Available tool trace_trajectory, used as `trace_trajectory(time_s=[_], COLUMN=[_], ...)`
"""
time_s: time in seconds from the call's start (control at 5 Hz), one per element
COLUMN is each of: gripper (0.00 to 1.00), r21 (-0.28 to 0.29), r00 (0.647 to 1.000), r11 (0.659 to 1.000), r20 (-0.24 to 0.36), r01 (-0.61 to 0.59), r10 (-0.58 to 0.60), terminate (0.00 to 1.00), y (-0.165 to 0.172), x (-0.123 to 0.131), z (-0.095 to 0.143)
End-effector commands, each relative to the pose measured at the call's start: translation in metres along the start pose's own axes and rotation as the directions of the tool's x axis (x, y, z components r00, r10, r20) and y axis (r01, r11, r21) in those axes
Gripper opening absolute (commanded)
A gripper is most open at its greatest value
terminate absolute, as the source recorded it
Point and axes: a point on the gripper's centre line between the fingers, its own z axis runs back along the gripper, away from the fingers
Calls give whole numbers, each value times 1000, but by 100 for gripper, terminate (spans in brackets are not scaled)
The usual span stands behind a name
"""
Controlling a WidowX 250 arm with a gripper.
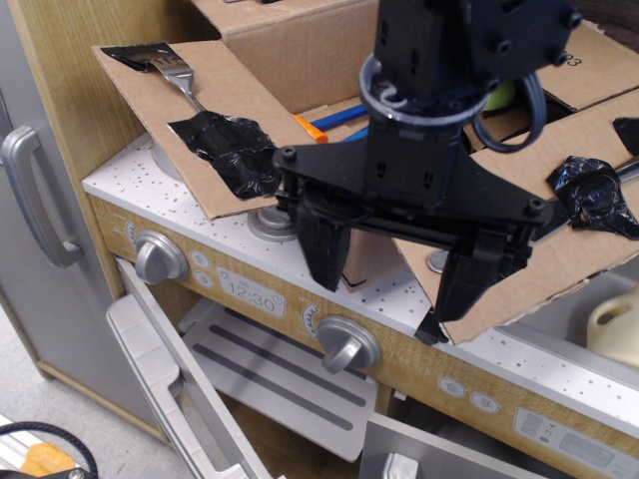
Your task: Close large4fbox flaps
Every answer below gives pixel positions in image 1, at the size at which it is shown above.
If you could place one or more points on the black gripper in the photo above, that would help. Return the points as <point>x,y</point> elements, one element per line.
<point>413,183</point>

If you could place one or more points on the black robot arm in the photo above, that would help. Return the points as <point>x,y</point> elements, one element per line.
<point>432,70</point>

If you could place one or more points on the silver right stove knob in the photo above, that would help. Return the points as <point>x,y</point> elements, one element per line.
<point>347,344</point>

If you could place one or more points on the silver stove knob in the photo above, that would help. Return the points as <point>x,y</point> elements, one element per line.
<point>158,258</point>
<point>347,344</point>

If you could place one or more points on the small silver burner disc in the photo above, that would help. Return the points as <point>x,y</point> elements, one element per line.
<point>272,225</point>

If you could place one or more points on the white oven rack tray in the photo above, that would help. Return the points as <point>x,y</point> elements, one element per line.
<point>280,378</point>

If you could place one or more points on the silver toy sink basin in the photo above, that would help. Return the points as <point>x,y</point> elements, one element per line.
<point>559,328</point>

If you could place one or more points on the green pear toy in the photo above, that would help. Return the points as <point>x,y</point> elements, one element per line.
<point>501,98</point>

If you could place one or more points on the grey dishwasher door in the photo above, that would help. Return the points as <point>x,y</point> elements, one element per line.
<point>392,449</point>

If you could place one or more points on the wooden toy kitchen unit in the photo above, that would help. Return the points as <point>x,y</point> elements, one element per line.
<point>129,184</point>

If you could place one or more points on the cream ceramic jug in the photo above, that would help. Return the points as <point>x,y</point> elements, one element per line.
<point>612,329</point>

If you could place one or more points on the silver left stove knob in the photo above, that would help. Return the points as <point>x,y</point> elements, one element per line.
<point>158,258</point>

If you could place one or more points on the silver knife taped on flap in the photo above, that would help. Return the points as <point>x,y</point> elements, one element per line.
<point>628,171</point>

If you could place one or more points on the open grey oven door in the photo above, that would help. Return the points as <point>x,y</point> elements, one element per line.
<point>191,412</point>

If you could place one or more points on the silver fork taped on flap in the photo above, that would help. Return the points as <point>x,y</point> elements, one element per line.
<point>179,74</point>

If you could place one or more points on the grey toy fridge door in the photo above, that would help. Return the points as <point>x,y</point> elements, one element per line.
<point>52,282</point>

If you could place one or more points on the orange chip snack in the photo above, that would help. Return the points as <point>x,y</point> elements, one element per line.
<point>44,459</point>

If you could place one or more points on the orange tool handle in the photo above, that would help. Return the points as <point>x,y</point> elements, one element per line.
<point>316,134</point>

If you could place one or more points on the grey fridge door handle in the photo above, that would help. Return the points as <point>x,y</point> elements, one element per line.
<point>17,151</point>

